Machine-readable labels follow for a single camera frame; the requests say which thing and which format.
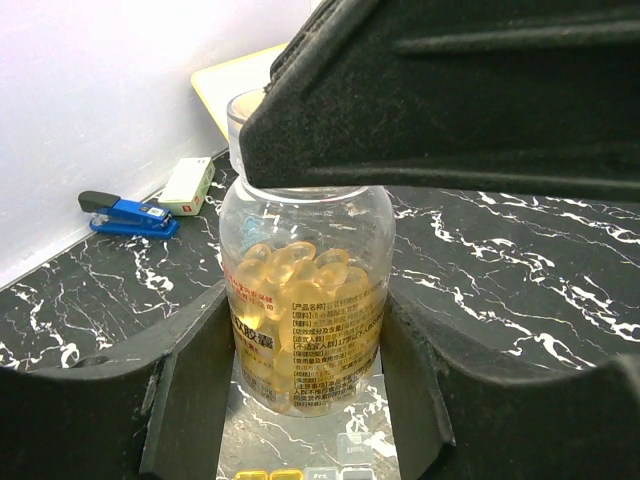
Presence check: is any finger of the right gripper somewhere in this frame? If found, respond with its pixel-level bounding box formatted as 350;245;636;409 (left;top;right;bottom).
240;0;639;202

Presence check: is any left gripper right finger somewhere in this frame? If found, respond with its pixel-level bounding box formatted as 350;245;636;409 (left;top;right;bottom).
380;292;639;479

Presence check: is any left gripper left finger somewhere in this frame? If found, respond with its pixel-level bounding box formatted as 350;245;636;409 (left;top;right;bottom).
1;284;234;479

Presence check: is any yellow clear weekly pill organizer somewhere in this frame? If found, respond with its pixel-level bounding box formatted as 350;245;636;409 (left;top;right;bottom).
234;433;378;480

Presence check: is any clear jar of yellow capsules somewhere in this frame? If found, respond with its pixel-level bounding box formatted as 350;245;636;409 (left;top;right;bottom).
219;89;396;417

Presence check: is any blue black stapler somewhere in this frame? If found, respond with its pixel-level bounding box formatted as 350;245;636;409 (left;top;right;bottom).
78;191;179;239

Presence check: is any white green small box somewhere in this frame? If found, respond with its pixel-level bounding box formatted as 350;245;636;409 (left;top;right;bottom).
158;157;215;216

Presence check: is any small whiteboard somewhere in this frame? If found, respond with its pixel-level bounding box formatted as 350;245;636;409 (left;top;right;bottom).
191;43;287;139

